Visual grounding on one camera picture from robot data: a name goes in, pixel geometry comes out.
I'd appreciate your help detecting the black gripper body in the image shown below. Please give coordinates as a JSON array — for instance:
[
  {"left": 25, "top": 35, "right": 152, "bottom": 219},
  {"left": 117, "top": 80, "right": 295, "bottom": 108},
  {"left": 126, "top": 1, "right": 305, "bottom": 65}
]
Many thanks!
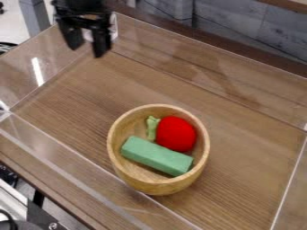
[{"left": 52, "top": 0, "right": 112, "bottom": 33}]

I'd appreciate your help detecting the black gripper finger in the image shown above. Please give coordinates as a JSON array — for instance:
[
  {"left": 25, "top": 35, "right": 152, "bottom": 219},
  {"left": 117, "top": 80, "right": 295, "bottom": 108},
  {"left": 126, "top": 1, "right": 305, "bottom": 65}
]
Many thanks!
[
  {"left": 58, "top": 23, "right": 84, "bottom": 50},
  {"left": 92, "top": 27, "right": 112, "bottom": 58}
]

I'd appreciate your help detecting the small light green stick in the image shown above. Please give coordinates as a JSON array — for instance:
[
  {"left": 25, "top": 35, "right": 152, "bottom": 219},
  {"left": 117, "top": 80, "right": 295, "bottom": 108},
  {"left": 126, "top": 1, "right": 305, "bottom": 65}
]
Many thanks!
[{"left": 146, "top": 116, "right": 160, "bottom": 141}]

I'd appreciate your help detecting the brown wooden bowl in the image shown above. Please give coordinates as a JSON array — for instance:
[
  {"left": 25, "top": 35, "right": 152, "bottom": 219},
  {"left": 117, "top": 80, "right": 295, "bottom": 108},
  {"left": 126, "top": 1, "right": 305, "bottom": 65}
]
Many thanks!
[{"left": 106, "top": 104, "right": 209, "bottom": 196}]

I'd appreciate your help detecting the red plush ball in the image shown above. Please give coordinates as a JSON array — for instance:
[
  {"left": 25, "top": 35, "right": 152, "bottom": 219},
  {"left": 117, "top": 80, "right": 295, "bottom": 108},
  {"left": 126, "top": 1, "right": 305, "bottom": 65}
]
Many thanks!
[{"left": 156, "top": 116, "right": 196, "bottom": 153}]

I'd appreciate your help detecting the green rectangular block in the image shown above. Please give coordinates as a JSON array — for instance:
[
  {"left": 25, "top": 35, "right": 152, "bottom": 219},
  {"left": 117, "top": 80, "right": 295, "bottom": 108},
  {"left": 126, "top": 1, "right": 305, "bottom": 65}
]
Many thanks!
[{"left": 120, "top": 136, "right": 195, "bottom": 177}]

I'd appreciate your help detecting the grey table leg post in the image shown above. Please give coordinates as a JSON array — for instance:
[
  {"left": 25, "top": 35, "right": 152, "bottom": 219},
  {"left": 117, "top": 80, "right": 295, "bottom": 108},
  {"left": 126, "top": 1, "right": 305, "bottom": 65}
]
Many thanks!
[{"left": 17, "top": 0, "right": 50, "bottom": 37}]

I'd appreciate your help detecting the black cable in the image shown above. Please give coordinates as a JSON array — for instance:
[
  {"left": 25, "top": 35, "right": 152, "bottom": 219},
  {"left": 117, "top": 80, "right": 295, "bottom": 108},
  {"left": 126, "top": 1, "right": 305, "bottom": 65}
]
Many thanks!
[{"left": 0, "top": 208, "right": 18, "bottom": 230}]

